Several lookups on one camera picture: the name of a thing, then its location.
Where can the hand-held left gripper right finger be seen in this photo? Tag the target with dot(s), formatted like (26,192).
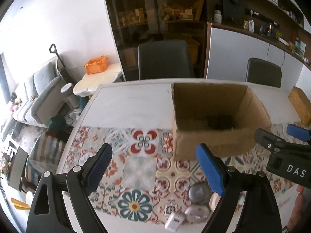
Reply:
(210,172)

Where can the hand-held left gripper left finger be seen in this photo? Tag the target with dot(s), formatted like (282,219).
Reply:
(98,170)

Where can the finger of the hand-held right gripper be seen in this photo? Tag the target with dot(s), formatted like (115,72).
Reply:
(297,131)
(266,138)

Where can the grey computer mouse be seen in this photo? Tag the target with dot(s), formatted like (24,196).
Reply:
(198,193)

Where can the small beige object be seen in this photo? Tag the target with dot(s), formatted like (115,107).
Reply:
(213,201)

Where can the cardboard box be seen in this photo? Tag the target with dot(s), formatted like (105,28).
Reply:
(194,140)

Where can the silver computer mouse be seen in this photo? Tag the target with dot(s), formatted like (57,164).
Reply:
(195,213)

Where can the white charger plug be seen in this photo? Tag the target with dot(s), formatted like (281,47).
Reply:
(173,222)

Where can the person's right hand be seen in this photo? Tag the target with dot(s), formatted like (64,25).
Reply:
(303,199)

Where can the woven storage box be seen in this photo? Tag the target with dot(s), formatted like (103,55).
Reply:
(301,104)

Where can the white printed paper bag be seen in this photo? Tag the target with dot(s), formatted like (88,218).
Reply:
(285,201)

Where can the patterned table mat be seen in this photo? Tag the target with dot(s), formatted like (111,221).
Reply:
(138,170)

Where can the striped cushion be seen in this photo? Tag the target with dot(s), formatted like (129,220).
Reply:
(48,150)

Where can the dark green bag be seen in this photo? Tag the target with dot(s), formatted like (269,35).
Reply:
(57,122)

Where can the narrow dark grey chair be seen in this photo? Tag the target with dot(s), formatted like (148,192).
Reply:
(263,74)

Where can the white cylindrical fan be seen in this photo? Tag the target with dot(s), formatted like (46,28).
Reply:
(70,97)

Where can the yellow slippers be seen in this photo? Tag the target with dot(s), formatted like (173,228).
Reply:
(20,205)

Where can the white side table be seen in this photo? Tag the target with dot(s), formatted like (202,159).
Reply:
(97,82)

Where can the white low cabinet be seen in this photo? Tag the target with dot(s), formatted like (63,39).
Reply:
(230,53)

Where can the grey sofa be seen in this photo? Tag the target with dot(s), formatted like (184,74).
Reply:
(36,92)

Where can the upright vacuum cleaner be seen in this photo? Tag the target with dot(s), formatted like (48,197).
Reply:
(64,72)

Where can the orange plastic crate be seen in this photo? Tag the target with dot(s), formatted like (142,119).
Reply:
(96,65)

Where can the yellow plastic bin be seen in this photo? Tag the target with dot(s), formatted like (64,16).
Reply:
(193,47)

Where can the wide dark grey chair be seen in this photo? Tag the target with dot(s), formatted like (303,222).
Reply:
(165,60)

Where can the white jar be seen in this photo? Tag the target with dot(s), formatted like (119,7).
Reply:
(217,16)

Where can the black speaker box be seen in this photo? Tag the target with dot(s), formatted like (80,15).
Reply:
(233,4)

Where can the dark glass-door cabinet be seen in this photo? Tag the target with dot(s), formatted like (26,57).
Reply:
(155,24)

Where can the wooden wall shelf unit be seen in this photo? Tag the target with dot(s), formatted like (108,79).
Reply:
(267,7)

